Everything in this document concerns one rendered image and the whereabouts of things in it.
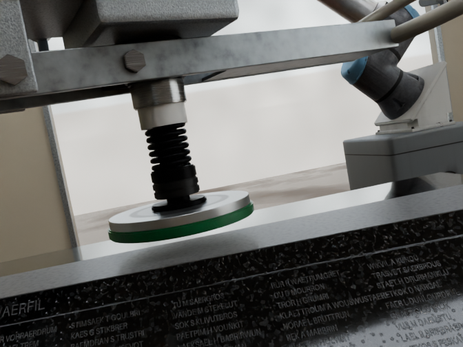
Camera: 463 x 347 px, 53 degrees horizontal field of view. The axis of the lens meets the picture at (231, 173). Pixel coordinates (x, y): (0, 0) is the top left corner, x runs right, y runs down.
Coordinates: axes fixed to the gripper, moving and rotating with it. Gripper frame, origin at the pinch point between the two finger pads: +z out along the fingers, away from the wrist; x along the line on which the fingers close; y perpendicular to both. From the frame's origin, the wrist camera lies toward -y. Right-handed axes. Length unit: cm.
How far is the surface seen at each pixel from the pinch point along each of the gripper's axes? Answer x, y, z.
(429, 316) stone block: 94, 6, 16
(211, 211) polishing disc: 91, 27, -3
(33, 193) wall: -178, 455, 20
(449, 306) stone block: 92, 4, 16
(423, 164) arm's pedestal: -17, 26, 49
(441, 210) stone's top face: 79, 4, 12
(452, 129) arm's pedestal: -27, 14, 44
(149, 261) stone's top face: 96, 36, -1
